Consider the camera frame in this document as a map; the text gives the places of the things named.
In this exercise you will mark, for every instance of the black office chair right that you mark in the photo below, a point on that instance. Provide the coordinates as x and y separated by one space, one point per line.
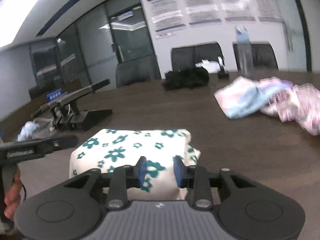
263 56

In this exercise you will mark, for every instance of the operator left hand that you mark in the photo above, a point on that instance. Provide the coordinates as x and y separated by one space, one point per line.
12 196

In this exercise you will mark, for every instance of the white blue crumpled cloth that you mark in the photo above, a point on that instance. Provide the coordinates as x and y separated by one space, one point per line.
27 131

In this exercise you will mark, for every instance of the white teal floral garment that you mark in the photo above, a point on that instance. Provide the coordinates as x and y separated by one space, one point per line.
112 148

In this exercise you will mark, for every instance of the small black phone stand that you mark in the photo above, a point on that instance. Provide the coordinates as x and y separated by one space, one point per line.
222 73

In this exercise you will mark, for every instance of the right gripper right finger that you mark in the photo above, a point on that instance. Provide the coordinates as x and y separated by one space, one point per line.
201 182

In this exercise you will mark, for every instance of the white paper behind bag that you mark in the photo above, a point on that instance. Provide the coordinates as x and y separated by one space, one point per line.
210 66

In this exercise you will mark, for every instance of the clear water bottle blue lid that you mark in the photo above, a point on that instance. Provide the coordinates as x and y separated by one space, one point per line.
244 48

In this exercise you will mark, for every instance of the black monitor stand device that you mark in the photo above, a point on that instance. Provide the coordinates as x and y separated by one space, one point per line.
67 115

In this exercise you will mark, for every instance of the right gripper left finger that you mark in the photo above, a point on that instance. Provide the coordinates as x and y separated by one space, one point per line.
111 187

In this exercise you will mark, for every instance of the pink floral white garment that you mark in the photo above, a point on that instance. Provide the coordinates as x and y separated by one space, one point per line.
296 103

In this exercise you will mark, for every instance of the pink blue folded cloth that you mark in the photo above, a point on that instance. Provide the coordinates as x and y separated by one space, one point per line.
244 97

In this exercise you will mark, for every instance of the black bag on table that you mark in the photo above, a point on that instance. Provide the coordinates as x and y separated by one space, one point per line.
188 78

